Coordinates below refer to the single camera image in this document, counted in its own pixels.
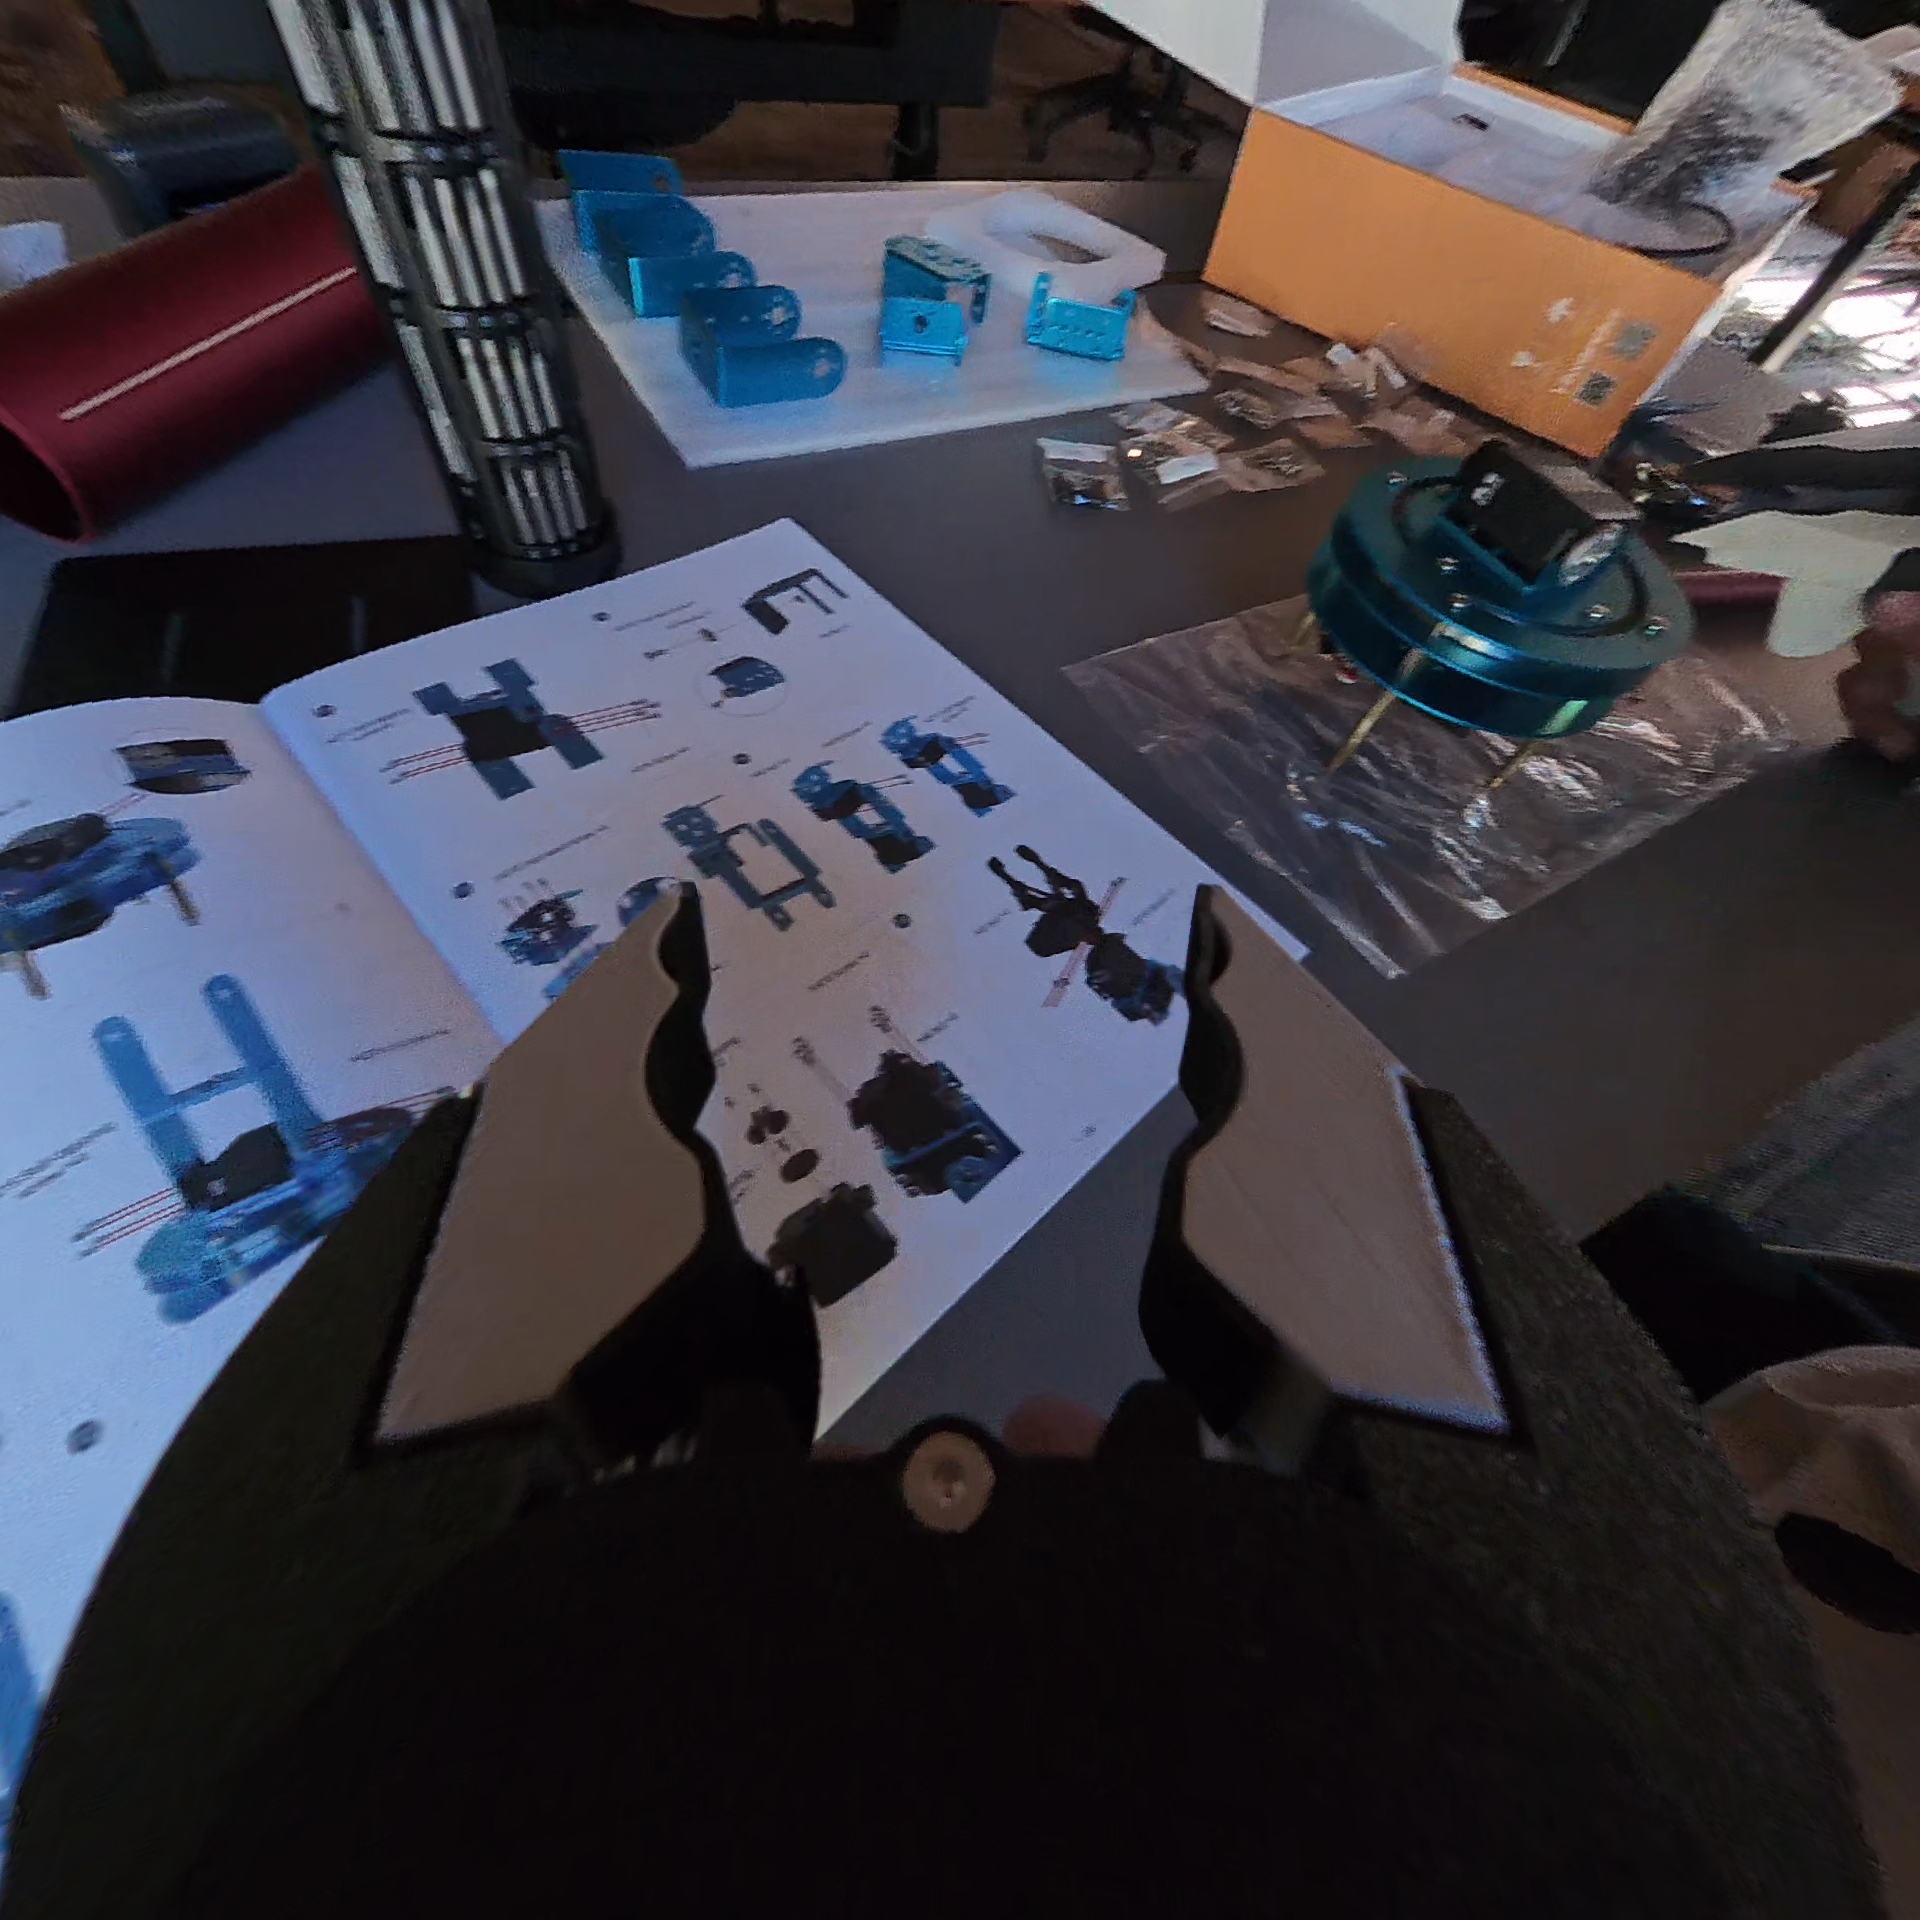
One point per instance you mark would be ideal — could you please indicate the person's left hand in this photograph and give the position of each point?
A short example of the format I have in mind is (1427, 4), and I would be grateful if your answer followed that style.
(1054, 1424)

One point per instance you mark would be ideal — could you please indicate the black screwdriver bit holder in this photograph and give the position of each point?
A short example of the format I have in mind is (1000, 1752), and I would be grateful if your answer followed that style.
(453, 299)

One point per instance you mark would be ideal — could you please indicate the orange and white cardboard box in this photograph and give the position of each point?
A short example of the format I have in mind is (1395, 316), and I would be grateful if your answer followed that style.
(1424, 285)

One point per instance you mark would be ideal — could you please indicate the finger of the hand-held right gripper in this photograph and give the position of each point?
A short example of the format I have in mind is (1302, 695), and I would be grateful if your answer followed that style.
(1783, 541)

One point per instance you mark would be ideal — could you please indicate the grey plastic case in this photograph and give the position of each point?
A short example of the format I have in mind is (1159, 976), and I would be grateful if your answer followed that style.
(181, 158)

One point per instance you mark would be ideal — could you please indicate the white foam insert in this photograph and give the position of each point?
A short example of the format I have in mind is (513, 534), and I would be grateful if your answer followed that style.
(1501, 150)

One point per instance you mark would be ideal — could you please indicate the grey desk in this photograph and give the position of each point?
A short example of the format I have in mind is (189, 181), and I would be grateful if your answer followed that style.
(974, 523)

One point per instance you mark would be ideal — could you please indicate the person's blue jeans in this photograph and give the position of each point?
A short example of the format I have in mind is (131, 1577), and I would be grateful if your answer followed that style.
(1680, 1291)

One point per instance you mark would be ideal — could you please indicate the black slotted metal plate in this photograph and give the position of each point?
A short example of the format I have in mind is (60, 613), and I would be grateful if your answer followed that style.
(225, 614)

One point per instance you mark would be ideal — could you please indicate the white instruction booklet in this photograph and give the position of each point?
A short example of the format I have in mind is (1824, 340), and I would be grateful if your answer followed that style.
(377, 841)

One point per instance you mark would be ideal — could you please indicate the large clear plastic bag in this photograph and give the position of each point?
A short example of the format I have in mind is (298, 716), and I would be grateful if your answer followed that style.
(1275, 809)

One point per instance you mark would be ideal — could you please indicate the white foam cutout piece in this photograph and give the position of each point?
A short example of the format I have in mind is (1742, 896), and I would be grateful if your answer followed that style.
(1119, 246)

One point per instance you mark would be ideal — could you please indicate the black chest harness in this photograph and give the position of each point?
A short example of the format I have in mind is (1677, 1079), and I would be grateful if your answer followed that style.
(1855, 1575)

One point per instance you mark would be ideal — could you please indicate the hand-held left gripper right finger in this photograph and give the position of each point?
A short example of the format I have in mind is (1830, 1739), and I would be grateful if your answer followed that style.
(1335, 1215)

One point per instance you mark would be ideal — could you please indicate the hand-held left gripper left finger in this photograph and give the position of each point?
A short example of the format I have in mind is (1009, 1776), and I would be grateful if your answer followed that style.
(555, 1200)

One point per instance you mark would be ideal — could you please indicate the spread of hardware bags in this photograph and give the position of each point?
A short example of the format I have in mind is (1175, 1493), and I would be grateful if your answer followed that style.
(1200, 452)

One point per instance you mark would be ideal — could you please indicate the blue U bracket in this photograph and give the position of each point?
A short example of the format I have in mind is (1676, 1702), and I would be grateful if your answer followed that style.
(1080, 322)

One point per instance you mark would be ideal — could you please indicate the person's right hand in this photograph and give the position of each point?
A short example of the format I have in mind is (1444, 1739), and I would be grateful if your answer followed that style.
(1891, 675)

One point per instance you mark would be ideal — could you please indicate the white foam sheet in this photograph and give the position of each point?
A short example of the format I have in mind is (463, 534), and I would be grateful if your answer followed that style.
(929, 404)

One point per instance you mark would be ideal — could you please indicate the teal round robot base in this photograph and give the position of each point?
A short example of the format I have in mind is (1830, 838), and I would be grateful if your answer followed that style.
(1380, 600)

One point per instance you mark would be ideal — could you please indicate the red metal tube case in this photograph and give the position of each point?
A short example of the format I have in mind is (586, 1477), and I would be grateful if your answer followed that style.
(149, 376)

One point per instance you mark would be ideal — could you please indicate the blue long metal plate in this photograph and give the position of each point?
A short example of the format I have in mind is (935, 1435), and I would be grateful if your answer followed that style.
(647, 226)
(690, 281)
(615, 170)
(764, 368)

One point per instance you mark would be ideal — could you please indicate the blue angled bracket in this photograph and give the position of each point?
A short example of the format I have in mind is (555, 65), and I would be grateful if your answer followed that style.
(937, 268)
(915, 328)

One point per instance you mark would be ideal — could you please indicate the bubble wrap pouch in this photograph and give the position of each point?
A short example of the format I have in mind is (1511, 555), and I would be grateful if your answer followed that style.
(1742, 103)

